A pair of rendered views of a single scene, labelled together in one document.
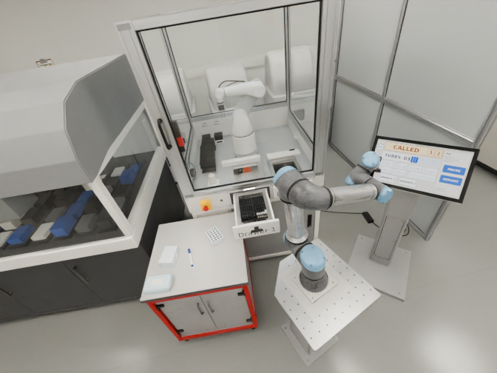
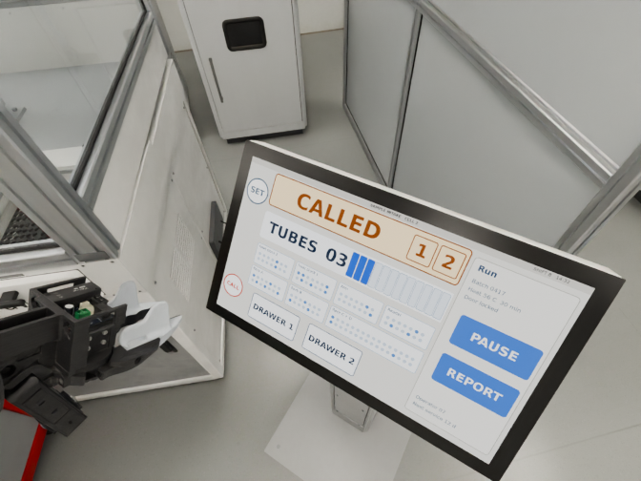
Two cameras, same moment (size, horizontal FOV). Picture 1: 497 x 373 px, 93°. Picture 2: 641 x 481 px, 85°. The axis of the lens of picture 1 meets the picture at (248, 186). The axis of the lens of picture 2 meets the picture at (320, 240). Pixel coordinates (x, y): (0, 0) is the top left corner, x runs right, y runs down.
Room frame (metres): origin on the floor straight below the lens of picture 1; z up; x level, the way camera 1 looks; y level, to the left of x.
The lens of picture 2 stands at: (0.85, -0.94, 1.53)
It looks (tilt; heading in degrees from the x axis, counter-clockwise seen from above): 53 degrees down; 355
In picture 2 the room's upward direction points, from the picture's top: 4 degrees counter-clockwise
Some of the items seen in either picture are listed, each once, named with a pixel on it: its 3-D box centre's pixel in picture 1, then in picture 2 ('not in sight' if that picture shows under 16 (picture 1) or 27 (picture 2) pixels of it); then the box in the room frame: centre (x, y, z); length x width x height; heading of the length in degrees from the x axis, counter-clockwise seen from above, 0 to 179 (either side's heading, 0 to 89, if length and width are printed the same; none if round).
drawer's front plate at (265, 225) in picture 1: (256, 229); not in sight; (0.98, -0.01, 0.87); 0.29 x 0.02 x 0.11; 90
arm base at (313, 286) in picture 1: (313, 274); not in sight; (0.65, -0.26, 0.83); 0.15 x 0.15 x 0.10
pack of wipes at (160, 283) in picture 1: (158, 283); not in sight; (0.77, 0.61, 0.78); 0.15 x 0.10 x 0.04; 89
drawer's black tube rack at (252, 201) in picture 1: (252, 208); not in sight; (1.18, 0.00, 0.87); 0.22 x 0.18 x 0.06; 0
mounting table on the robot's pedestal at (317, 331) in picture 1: (316, 289); not in sight; (0.63, -0.27, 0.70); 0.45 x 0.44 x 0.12; 25
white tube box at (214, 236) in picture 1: (214, 236); not in sight; (1.06, 0.28, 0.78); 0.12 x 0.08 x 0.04; 26
